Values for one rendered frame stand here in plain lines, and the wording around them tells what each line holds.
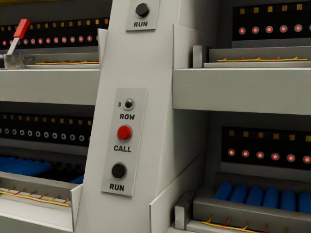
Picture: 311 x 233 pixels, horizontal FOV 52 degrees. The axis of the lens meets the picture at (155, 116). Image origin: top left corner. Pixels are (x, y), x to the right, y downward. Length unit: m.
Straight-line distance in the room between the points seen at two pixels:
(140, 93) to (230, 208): 0.17
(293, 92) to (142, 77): 0.16
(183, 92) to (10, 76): 0.26
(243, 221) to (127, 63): 0.23
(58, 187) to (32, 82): 0.15
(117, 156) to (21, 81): 0.20
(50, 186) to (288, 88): 0.33
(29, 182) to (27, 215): 0.06
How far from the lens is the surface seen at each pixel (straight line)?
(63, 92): 0.45
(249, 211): 0.39
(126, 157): 0.36
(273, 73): 0.35
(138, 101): 0.37
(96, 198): 0.38
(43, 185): 0.49
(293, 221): 0.39
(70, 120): 0.61
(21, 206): 0.49
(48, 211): 0.46
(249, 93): 0.35
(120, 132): 0.37
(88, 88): 0.42
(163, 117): 0.36
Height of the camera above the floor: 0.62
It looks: 10 degrees up
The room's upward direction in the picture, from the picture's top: 7 degrees clockwise
